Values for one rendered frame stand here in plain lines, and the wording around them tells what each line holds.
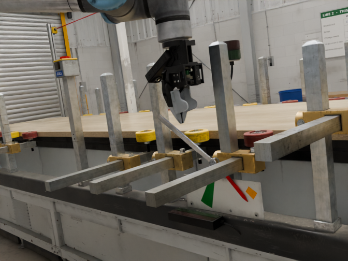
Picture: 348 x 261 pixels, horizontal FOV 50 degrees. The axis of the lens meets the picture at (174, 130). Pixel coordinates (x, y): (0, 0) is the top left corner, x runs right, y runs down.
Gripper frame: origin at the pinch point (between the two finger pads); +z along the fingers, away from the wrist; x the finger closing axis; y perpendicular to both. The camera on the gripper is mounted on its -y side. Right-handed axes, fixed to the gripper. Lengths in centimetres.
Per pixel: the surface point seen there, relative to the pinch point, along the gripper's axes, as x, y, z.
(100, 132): 23, -73, 8
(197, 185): -12.6, 15.1, 13.2
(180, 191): -17.8, 15.1, 13.1
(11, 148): 6, -131, 14
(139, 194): 7.4, -31.3, 27.3
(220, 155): 5.4, 8.4, 10.8
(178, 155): 5.4, -7.5, 11.7
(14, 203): 30, -209, 63
